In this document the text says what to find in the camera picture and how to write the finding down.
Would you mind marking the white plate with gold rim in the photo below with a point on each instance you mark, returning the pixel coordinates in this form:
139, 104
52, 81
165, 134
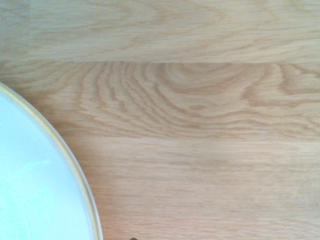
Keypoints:
32, 175

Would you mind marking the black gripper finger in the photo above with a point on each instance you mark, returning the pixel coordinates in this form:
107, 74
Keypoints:
134, 238

